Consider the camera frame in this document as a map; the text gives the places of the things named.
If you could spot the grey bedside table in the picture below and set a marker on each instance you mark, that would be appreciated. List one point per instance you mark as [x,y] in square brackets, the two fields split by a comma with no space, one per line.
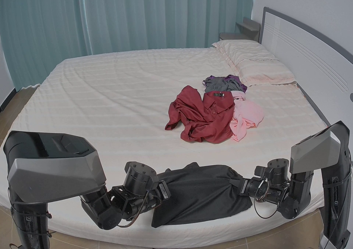
[237,35]

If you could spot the blue-green curtain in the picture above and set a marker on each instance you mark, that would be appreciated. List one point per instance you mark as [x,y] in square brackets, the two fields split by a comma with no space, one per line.
[41,21]
[165,7]

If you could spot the purple garment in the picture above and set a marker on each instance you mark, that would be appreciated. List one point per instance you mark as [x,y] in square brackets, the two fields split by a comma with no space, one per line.
[237,79]

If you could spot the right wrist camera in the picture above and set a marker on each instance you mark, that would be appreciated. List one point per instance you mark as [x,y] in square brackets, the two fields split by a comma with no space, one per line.
[259,172]

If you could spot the black T-shirt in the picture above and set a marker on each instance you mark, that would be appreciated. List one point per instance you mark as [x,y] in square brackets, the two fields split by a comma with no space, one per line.
[201,198]

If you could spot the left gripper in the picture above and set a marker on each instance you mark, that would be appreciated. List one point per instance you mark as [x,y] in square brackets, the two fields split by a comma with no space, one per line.
[161,191]

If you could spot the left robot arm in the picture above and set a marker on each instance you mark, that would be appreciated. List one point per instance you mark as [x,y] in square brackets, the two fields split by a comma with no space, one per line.
[55,165]

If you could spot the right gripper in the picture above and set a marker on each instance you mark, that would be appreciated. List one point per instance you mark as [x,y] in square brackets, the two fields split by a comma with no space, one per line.
[248,187]

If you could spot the cream pillow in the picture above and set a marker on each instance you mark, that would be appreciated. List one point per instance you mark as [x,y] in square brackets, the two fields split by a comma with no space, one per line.
[256,63]

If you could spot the pink garment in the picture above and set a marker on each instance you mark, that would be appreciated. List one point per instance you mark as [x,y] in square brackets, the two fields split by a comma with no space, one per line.
[248,112]

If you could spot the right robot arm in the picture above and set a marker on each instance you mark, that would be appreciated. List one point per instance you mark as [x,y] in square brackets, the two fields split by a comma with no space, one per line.
[317,148]

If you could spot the dark red shirt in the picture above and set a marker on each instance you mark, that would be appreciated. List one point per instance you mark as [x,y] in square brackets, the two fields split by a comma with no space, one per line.
[206,121]

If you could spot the bed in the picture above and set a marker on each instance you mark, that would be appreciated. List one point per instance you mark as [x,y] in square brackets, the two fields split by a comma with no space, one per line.
[110,90]

